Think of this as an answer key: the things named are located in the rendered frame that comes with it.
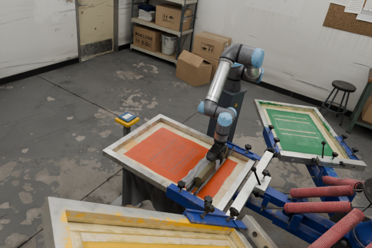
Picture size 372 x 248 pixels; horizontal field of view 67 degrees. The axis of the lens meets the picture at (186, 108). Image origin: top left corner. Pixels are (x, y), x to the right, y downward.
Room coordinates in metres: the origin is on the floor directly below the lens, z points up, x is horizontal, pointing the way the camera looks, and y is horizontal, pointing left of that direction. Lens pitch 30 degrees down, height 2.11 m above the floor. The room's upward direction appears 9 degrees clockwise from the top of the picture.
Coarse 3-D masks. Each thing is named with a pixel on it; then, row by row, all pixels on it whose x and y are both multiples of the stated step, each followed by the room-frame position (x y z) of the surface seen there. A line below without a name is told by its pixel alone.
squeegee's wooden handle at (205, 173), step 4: (224, 156) 1.41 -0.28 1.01; (208, 164) 1.25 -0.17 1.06; (212, 164) 1.26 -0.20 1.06; (204, 168) 1.21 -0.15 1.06; (208, 168) 1.22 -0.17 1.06; (212, 168) 1.25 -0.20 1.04; (200, 172) 1.18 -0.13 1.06; (204, 172) 1.18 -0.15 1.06; (208, 172) 1.21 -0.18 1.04; (212, 172) 1.26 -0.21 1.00; (200, 176) 1.15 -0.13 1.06; (204, 176) 1.16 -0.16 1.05; (208, 176) 1.22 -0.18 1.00; (196, 180) 1.14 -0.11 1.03; (200, 180) 1.13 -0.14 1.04; (204, 180) 1.18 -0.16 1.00; (196, 184) 1.14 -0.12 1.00; (200, 184) 1.14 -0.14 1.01
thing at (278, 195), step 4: (268, 188) 1.15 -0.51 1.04; (272, 188) 1.16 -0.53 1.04; (252, 192) 1.15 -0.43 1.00; (268, 192) 1.12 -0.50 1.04; (272, 192) 1.13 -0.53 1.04; (276, 192) 1.13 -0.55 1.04; (280, 192) 1.14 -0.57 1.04; (260, 196) 1.13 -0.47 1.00; (268, 196) 1.11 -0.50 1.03; (272, 196) 1.10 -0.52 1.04; (276, 196) 1.10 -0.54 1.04; (280, 196) 1.11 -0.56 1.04; (284, 196) 1.11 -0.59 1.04; (272, 200) 1.10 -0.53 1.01; (276, 200) 1.09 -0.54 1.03; (280, 200) 1.08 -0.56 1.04; (284, 200) 1.08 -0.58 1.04; (276, 204) 1.09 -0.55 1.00; (280, 204) 1.08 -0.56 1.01; (284, 204) 1.07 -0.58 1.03
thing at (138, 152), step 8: (136, 144) 1.47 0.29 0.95; (144, 144) 1.48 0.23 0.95; (152, 144) 1.49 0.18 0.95; (128, 152) 1.38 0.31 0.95; (136, 152) 1.39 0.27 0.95; (144, 152) 1.40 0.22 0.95; (136, 160) 1.32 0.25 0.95; (144, 160) 1.33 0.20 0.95; (152, 168) 1.27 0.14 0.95; (160, 168) 1.28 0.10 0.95; (184, 168) 1.31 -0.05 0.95; (192, 168) 1.32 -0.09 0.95; (168, 176) 1.22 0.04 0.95; (176, 176) 1.23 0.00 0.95; (184, 176) 1.24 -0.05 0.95; (208, 184) 1.20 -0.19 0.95; (216, 184) 1.21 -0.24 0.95; (192, 192) 1.13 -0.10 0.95; (200, 192) 1.14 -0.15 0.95; (208, 192) 1.14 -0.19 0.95; (216, 192) 1.15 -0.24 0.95
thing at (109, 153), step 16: (144, 128) 1.62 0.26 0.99; (176, 128) 1.72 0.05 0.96; (192, 128) 1.70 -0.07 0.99; (112, 144) 1.39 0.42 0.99; (112, 160) 1.28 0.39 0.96; (128, 160) 1.27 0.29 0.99; (256, 160) 1.47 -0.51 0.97; (144, 176) 1.17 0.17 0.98; (240, 176) 1.27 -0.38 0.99; (224, 208) 1.02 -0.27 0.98
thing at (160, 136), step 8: (160, 128) 1.69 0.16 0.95; (152, 136) 1.58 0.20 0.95; (160, 136) 1.60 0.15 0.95; (168, 136) 1.61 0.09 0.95; (176, 136) 1.62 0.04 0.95; (160, 144) 1.50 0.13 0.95; (192, 144) 1.56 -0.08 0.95; (200, 152) 1.49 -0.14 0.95; (192, 160) 1.40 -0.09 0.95; (224, 168) 1.36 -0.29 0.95; (232, 168) 1.37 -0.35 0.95; (216, 176) 1.28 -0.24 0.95; (224, 176) 1.29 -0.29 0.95
